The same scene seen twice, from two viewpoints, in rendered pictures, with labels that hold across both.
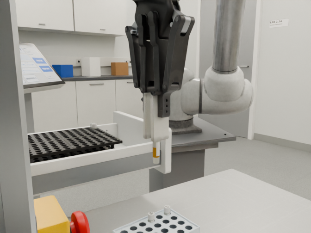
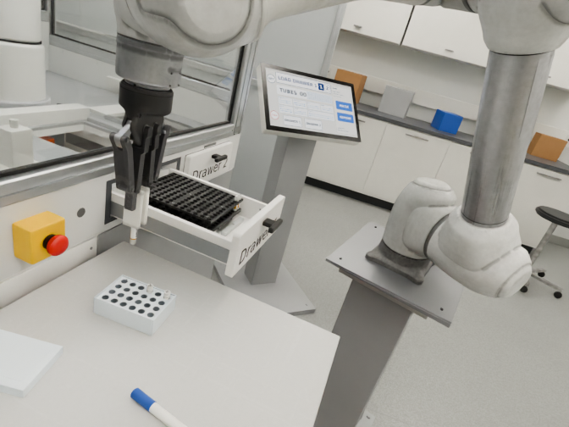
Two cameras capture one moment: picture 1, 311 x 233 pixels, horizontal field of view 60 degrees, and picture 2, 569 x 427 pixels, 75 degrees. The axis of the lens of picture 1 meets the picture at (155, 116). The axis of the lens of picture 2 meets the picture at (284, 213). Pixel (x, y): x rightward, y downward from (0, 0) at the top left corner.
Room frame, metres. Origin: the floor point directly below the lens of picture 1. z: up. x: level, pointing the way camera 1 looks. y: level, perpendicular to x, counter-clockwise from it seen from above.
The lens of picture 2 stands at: (0.19, -0.56, 1.30)
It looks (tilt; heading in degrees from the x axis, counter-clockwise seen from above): 24 degrees down; 46
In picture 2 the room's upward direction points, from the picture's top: 15 degrees clockwise
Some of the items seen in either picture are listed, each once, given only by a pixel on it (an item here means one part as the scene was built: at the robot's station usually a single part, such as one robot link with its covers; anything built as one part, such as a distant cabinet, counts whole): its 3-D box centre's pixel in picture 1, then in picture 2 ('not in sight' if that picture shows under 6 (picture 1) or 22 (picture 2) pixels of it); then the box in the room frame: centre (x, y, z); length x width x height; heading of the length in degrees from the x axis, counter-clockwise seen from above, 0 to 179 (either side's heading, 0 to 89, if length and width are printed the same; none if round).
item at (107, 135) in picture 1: (103, 134); (224, 208); (0.67, 0.13, 0.90); 0.18 x 0.02 x 0.01; 33
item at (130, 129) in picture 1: (138, 137); (258, 231); (0.72, 0.05, 0.87); 0.29 x 0.02 x 0.11; 33
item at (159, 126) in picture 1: (159, 116); (133, 207); (0.39, -0.01, 1.00); 0.03 x 0.01 x 0.07; 128
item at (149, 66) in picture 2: not in sight; (149, 63); (0.40, 0.00, 1.23); 0.09 x 0.09 x 0.06
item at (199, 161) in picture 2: not in sight; (209, 163); (0.81, 0.49, 0.87); 0.29 x 0.02 x 0.11; 33
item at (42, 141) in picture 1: (64, 151); (188, 205); (0.61, 0.22, 0.87); 0.22 x 0.18 x 0.06; 123
